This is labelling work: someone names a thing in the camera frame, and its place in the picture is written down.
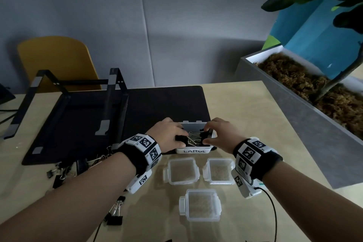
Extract person's left hand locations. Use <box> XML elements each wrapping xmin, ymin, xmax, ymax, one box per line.
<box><xmin>145</xmin><ymin>117</ymin><xmax>188</xmax><ymax>154</ymax></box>

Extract person's right hand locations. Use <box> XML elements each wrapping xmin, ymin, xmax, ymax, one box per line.
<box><xmin>203</xmin><ymin>117</ymin><xmax>247</xmax><ymax>155</ymax></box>

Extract container labelled large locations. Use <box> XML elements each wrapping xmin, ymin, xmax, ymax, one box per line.
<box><xmin>175</xmin><ymin>121</ymin><xmax>217</xmax><ymax>154</ymax></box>

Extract pile of black binder clips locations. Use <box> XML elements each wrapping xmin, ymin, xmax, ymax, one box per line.
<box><xmin>47</xmin><ymin>145</ymin><xmax>127</xmax><ymax>226</ymax></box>

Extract person's left forearm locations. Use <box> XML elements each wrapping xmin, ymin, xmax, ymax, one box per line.
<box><xmin>0</xmin><ymin>152</ymin><xmax>137</xmax><ymax>242</ymax></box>

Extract person's right forearm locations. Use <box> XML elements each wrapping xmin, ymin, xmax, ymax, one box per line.
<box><xmin>262</xmin><ymin>161</ymin><xmax>363</xmax><ymax>242</ymax></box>

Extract grey planter with moss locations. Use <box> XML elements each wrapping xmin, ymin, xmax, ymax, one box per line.
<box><xmin>234</xmin><ymin>45</ymin><xmax>363</xmax><ymax>190</ymax></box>

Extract black desk mat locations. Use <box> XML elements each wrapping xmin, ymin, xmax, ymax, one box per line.
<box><xmin>22</xmin><ymin>85</ymin><xmax>217</xmax><ymax>166</ymax></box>

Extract left wrist marker band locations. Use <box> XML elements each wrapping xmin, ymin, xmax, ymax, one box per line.
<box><xmin>115</xmin><ymin>133</ymin><xmax>162</xmax><ymax>176</ymax></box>

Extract wrist marker band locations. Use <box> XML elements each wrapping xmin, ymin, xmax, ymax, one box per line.
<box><xmin>232</xmin><ymin>137</ymin><xmax>284</xmax><ymax>184</ymax></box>
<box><xmin>115</xmin><ymin>133</ymin><xmax>162</xmax><ymax>176</ymax></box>

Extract right wrist marker band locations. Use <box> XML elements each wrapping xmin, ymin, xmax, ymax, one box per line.
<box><xmin>232</xmin><ymin>137</ymin><xmax>284</xmax><ymax>184</ymax></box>

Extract black metal laptop stand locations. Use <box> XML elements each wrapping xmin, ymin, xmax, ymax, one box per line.
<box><xmin>3</xmin><ymin>68</ymin><xmax>130</xmax><ymax>150</ymax></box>

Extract brown moss filling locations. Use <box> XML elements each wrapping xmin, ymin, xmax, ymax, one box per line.
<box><xmin>255</xmin><ymin>53</ymin><xmax>363</xmax><ymax>139</ymax></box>

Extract yellow chair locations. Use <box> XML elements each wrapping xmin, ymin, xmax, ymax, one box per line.
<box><xmin>17</xmin><ymin>36</ymin><xmax>102</xmax><ymax>93</ymax></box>

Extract black computer monitor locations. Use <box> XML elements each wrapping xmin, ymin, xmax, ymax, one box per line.
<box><xmin>0</xmin><ymin>83</ymin><xmax>16</xmax><ymax>105</ymax></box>

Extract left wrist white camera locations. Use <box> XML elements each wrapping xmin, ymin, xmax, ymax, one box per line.
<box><xmin>126</xmin><ymin>169</ymin><xmax>153</xmax><ymax>195</ymax></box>

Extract wrist white camera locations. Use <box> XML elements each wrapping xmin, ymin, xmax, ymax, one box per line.
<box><xmin>231</xmin><ymin>168</ymin><xmax>263</xmax><ymax>199</ymax></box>
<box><xmin>126</xmin><ymin>169</ymin><xmax>153</xmax><ymax>195</ymax></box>

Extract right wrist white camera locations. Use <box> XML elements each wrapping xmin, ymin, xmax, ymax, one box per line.
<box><xmin>231</xmin><ymin>168</ymin><xmax>263</xmax><ymax>199</ymax></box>

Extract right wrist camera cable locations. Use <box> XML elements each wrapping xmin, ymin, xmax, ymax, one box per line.
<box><xmin>254</xmin><ymin>186</ymin><xmax>278</xmax><ymax>242</ymax></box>

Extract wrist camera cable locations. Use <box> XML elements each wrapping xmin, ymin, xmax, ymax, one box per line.
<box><xmin>254</xmin><ymin>186</ymin><xmax>278</xmax><ymax>242</ymax></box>
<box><xmin>93</xmin><ymin>222</ymin><xmax>102</xmax><ymax>242</ymax></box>

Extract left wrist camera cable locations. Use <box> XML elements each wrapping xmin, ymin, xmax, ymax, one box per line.
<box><xmin>93</xmin><ymin>222</ymin><xmax>102</xmax><ymax>242</ymax></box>

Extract black monitor cables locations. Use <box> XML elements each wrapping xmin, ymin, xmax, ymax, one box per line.
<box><xmin>0</xmin><ymin>109</ymin><xmax>17</xmax><ymax>125</ymax></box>

